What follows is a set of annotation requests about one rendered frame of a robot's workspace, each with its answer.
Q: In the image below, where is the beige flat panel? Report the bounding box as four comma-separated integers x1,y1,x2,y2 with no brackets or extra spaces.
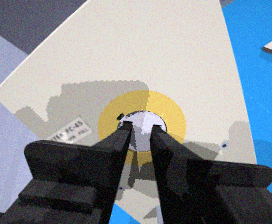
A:
0,0,257,224

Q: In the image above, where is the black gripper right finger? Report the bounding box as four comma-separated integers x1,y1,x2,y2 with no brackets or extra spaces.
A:
150,124,272,224

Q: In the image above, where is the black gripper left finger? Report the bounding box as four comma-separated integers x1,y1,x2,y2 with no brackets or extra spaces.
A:
24,121,133,224

